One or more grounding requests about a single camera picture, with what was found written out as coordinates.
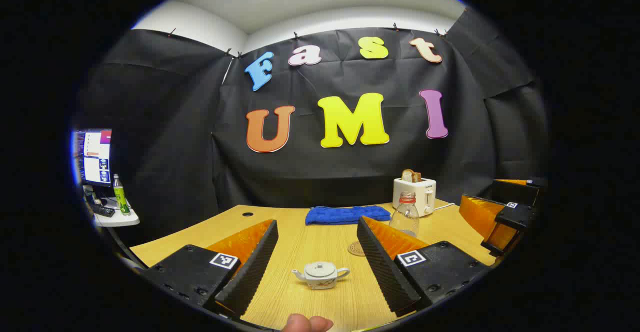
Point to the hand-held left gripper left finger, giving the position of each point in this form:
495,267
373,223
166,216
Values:
255,267

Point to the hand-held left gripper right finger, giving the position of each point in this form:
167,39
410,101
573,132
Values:
380,267

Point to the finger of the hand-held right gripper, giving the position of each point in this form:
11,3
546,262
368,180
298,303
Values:
515,192
512,222

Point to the round brown coaster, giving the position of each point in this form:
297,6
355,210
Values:
355,249

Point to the clear water bottle red cap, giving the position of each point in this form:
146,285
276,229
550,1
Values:
405,219

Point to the white teacup lid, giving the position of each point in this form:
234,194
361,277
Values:
320,271

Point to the white ceramic teacup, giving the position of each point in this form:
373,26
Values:
320,283

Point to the green drink bottle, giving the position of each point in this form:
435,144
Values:
121,199

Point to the blue towel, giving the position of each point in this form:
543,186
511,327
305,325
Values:
345,215

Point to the white toaster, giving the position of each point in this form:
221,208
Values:
425,192

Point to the bread slice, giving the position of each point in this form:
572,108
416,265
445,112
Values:
410,176

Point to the white side table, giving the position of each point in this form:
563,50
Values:
125,220

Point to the black keyboard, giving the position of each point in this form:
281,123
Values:
102,211

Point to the black backdrop cloth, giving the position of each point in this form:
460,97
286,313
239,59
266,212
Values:
175,121

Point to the computer monitor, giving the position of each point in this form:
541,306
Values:
95,156

